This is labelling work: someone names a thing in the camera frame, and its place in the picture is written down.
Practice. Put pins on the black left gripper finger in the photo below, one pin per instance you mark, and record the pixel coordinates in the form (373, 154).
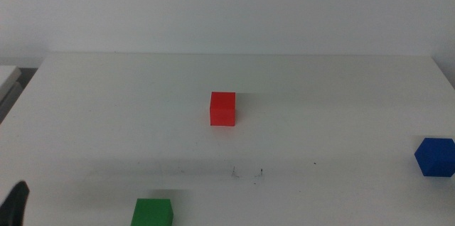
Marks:
(15, 206)

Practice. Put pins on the green cube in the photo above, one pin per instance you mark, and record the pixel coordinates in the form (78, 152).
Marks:
(152, 213)

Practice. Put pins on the red cube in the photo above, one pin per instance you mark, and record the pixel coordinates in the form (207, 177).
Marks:
(222, 109)

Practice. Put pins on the blue cube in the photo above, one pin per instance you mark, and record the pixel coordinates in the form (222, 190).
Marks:
(435, 157)

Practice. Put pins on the white side table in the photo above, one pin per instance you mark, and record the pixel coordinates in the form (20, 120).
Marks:
(6, 76)

